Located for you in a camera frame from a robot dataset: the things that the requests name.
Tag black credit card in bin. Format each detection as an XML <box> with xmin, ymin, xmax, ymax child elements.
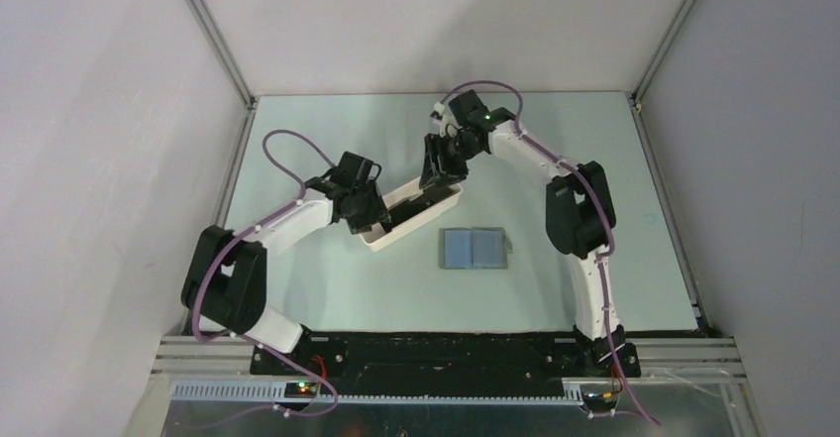
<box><xmin>388</xmin><ymin>195</ymin><xmax>436</xmax><ymax>228</ymax></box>

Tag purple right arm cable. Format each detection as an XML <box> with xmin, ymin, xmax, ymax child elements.
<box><xmin>439</xmin><ymin>79</ymin><xmax>661</xmax><ymax>429</ymax></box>

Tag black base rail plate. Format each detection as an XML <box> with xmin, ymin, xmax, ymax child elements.
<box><xmin>290</xmin><ymin>331</ymin><xmax>641</xmax><ymax>398</ymax></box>

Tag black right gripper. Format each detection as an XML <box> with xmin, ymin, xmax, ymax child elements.
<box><xmin>420</xmin><ymin>133</ymin><xmax>483</xmax><ymax>191</ymax></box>

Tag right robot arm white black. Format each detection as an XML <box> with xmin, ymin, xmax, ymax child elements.
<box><xmin>419</xmin><ymin>90</ymin><xmax>624</xmax><ymax>376</ymax></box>

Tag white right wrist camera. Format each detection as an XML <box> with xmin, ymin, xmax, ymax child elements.
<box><xmin>430</xmin><ymin>101</ymin><xmax>446</xmax><ymax>124</ymax></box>

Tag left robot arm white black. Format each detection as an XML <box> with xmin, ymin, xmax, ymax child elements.
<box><xmin>180</xmin><ymin>152</ymin><xmax>389</xmax><ymax>375</ymax></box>

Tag white plastic bin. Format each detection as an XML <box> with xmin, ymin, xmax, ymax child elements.
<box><xmin>360</xmin><ymin>178</ymin><xmax>464</xmax><ymax>252</ymax></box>

